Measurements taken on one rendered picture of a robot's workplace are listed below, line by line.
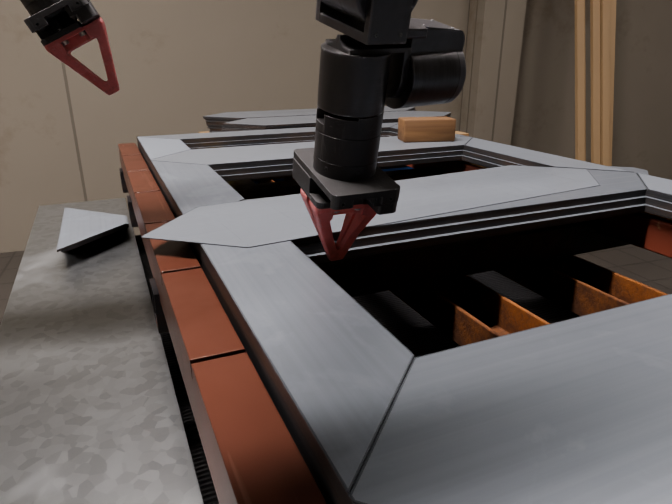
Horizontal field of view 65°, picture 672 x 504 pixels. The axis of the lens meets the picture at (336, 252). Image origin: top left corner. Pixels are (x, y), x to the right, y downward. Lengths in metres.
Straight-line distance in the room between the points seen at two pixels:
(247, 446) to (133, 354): 0.42
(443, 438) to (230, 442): 0.12
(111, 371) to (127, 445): 0.14
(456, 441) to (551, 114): 4.03
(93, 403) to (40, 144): 2.73
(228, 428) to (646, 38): 4.61
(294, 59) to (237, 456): 3.11
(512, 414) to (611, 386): 0.07
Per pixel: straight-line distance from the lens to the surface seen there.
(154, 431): 0.59
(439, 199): 0.75
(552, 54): 4.22
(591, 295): 0.83
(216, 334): 0.43
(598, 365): 0.39
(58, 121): 3.27
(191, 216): 0.67
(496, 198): 0.77
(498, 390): 0.34
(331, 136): 0.45
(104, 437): 0.59
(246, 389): 0.36
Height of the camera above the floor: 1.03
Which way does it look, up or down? 20 degrees down
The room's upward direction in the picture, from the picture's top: straight up
